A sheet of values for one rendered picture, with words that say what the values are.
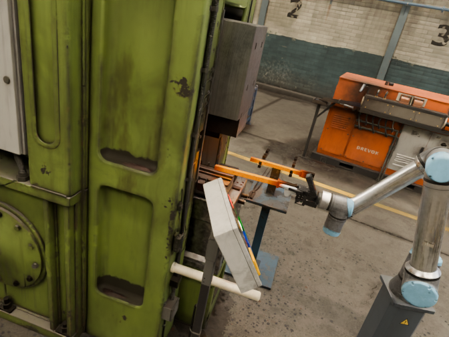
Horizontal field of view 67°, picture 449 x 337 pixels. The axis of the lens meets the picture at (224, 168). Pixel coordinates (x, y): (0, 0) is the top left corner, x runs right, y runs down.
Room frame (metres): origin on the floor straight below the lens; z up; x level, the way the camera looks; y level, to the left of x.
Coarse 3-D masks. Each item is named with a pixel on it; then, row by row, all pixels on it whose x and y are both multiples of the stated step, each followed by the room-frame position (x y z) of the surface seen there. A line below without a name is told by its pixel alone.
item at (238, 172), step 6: (216, 168) 1.64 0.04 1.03; (222, 168) 1.64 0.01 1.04; (228, 168) 1.64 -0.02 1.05; (234, 168) 1.65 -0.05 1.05; (234, 174) 1.62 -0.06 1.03; (240, 174) 1.62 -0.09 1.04; (246, 174) 1.61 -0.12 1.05; (252, 174) 1.62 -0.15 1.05; (258, 180) 1.60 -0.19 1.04; (264, 180) 1.59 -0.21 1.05; (270, 180) 1.59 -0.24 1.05; (276, 180) 1.60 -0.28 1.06; (276, 186) 1.57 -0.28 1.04; (294, 186) 1.56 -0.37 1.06
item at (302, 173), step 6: (252, 156) 2.12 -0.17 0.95; (258, 162) 2.08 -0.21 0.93; (264, 162) 2.07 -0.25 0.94; (270, 162) 2.07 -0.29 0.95; (282, 168) 2.04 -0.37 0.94; (288, 168) 2.03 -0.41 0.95; (294, 168) 2.05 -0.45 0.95; (300, 174) 2.01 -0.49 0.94; (306, 174) 2.01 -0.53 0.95; (312, 174) 2.00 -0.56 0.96
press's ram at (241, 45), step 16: (224, 32) 1.49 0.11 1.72; (240, 32) 1.48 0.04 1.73; (256, 32) 1.49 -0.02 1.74; (224, 48) 1.49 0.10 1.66; (240, 48) 1.48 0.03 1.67; (256, 48) 1.56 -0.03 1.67; (224, 64) 1.49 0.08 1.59; (240, 64) 1.47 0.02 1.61; (256, 64) 1.65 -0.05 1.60; (224, 80) 1.48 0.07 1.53; (240, 80) 1.47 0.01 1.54; (256, 80) 1.76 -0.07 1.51; (224, 96) 1.48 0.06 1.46; (240, 96) 1.47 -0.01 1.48; (208, 112) 1.49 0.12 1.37; (224, 112) 1.48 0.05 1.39; (240, 112) 1.49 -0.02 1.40
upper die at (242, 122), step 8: (208, 120) 1.54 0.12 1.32; (216, 120) 1.54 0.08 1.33; (224, 120) 1.53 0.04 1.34; (232, 120) 1.52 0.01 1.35; (240, 120) 1.53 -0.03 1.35; (208, 128) 1.54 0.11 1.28; (216, 128) 1.54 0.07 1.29; (224, 128) 1.53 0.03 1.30; (232, 128) 1.52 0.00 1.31; (240, 128) 1.58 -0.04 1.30; (232, 136) 1.52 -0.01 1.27
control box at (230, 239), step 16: (208, 192) 1.13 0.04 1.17; (224, 192) 1.10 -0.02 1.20; (208, 208) 1.03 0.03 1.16; (224, 208) 1.00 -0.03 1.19; (224, 224) 0.92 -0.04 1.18; (224, 240) 0.88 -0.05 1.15; (240, 240) 0.89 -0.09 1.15; (224, 256) 0.88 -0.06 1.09; (240, 256) 0.90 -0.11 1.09; (240, 272) 0.90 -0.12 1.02; (256, 272) 0.91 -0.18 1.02; (240, 288) 0.90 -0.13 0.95
